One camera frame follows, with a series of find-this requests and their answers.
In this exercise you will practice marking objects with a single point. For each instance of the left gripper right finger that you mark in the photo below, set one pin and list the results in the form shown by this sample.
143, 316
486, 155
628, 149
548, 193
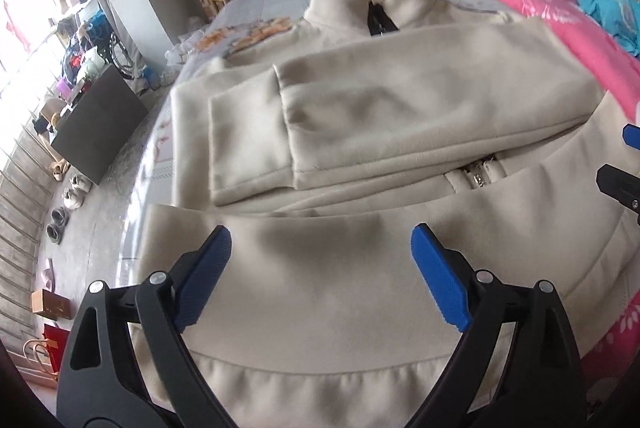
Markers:
541, 383

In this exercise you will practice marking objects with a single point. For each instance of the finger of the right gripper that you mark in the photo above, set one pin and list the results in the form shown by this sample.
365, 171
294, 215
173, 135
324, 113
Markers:
620, 185
631, 136

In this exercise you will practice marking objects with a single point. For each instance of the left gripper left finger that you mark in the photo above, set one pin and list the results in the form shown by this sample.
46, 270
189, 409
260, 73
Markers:
100, 382

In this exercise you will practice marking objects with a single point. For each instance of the beige zip jacket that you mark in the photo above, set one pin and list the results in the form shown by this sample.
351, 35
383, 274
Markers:
321, 163

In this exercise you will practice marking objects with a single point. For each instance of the blue children's clothing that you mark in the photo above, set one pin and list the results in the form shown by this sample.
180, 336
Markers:
618, 18

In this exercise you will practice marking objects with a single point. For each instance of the red gift bag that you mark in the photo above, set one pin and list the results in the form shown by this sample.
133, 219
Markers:
56, 340

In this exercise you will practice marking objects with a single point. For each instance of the grey slipper pair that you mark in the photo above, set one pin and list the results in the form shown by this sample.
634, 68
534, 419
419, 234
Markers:
58, 222

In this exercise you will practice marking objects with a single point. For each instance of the white sneaker pair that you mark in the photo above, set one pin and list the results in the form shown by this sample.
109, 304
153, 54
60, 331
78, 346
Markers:
74, 195

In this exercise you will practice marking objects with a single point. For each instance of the metal balcony railing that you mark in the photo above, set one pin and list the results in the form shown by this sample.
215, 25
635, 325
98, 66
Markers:
27, 187

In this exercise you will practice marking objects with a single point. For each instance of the dark grey low cabinet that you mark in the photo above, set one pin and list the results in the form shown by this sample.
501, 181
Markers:
92, 134

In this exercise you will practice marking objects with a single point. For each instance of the floral grey bed sheet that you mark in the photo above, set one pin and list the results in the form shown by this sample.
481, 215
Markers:
243, 28

